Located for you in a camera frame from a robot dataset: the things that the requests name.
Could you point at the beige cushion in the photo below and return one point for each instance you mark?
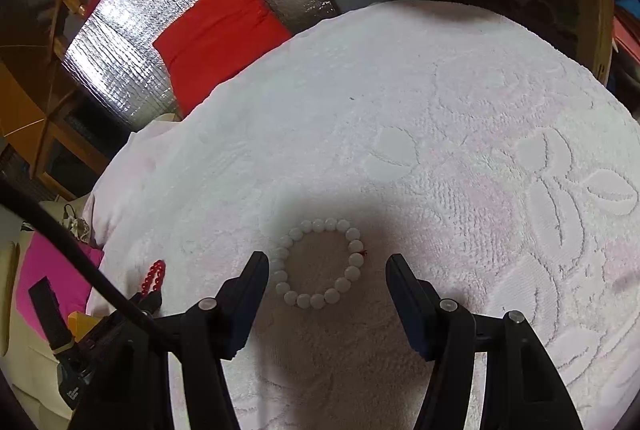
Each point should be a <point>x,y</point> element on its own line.
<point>20,360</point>

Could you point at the orange box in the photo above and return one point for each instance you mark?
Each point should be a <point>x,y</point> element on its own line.
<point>82,322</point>

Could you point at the patterned beige cloth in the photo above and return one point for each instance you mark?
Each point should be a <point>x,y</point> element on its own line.
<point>77,227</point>

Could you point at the magenta pillow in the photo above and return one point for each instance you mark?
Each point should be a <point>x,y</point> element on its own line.
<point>60,267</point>

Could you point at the salmon folded cloth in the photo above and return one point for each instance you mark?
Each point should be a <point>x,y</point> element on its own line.
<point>630,40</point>

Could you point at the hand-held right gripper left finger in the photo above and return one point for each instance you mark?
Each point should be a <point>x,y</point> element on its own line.
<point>250,292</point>

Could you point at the silver foil insulation sheet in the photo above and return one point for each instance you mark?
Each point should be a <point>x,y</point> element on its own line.
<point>125,50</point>

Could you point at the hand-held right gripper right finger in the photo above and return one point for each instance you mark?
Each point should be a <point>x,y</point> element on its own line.
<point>405,295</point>

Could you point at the red cushion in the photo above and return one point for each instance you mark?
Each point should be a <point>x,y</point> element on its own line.
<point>215,35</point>

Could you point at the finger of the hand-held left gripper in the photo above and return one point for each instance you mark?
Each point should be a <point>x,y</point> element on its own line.
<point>47,310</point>
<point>147,305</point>

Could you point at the wooden frame furniture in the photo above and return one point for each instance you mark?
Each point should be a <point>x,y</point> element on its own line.
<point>20,110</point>

